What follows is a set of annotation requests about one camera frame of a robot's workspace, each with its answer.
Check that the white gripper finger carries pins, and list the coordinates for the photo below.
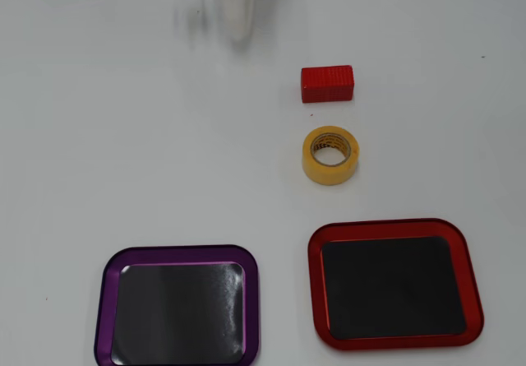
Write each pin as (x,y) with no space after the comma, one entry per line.
(238,8)

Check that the yellow masking tape roll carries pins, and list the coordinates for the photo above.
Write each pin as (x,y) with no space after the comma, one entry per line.
(311,164)

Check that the purple metal dish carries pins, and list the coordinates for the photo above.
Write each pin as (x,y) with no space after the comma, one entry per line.
(181,312)

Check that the red metal dish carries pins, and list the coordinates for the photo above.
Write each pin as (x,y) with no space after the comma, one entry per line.
(392,288)

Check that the red rectangular block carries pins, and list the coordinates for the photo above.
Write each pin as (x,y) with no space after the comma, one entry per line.
(327,84)

